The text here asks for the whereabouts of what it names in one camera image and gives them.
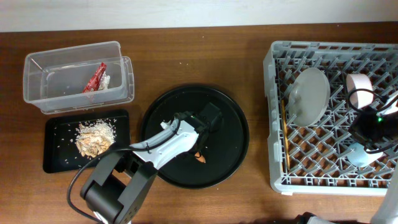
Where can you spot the wooden chopstick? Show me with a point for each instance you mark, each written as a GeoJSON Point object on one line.
{"type": "Point", "coordinates": [286, 141]}

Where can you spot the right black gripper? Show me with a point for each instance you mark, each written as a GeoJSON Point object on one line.
{"type": "Point", "coordinates": [358, 127]}

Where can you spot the round black tray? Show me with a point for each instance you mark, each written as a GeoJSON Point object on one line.
{"type": "Point", "coordinates": [224, 150]}

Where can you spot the red snack wrapper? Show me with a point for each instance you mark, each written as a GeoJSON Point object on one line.
{"type": "Point", "coordinates": [94, 82]}

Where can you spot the food scraps on plate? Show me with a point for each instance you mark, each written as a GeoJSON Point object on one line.
{"type": "Point", "coordinates": [94, 138]}

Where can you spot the grey dishwasher rack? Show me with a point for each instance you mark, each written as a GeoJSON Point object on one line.
{"type": "Point", "coordinates": [286, 60]}

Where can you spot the orange carrot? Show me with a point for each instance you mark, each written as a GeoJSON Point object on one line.
{"type": "Point", "coordinates": [200, 157]}

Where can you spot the white tissue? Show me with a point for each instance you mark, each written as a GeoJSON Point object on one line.
{"type": "Point", "coordinates": [104, 82]}

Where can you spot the grey plate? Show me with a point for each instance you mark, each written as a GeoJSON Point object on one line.
{"type": "Point", "coordinates": [309, 98]}

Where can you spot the clear plastic bin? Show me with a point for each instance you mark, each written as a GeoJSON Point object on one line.
{"type": "Point", "coordinates": [54, 80]}

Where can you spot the black rectangular tray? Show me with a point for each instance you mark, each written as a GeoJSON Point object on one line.
{"type": "Point", "coordinates": [60, 151]}

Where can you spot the pink bowl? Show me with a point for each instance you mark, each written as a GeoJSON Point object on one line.
{"type": "Point", "coordinates": [359, 99]}

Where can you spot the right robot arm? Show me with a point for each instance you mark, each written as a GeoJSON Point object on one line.
{"type": "Point", "coordinates": [317, 161]}

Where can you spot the blue plastic cup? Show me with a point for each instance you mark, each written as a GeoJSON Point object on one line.
{"type": "Point", "coordinates": [360, 156]}

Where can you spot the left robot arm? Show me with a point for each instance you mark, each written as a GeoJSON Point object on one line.
{"type": "Point", "coordinates": [121, 180]}

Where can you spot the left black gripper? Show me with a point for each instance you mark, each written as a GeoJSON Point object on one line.
{"type": "Point", "coordinates": [199, 150]}

